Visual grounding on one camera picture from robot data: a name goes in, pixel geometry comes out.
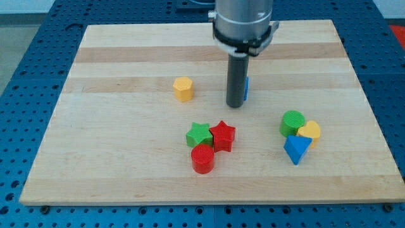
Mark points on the wooden board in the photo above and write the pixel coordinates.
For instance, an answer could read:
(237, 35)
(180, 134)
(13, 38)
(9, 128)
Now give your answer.
(117, 133)

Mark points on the yellow hexagon block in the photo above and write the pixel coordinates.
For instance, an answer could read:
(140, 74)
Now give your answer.
(183, 89)

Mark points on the yellow heart block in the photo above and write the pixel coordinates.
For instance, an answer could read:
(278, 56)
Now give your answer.
(311, 130)

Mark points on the blue block behind rod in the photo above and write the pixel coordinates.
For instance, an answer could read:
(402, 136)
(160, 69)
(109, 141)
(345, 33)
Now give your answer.
(246, 91)

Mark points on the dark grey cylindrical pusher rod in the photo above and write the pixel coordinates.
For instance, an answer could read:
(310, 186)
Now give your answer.
(236, 80)

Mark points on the red cylinder block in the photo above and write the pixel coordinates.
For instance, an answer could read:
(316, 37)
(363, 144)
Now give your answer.
(202, 157)

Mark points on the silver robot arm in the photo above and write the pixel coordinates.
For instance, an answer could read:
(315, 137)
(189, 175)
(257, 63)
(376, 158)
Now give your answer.
(243, 29)

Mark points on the green cylinder block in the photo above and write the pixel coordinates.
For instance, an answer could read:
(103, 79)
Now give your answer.
(292, 120)

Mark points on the blue triangle block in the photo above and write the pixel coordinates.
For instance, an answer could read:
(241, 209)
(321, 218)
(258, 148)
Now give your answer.
(296, 147)

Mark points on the green star block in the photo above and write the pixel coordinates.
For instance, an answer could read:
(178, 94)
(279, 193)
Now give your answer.
(199, 134)

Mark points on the red star block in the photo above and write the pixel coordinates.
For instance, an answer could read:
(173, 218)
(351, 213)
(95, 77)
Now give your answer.
(223, 137)

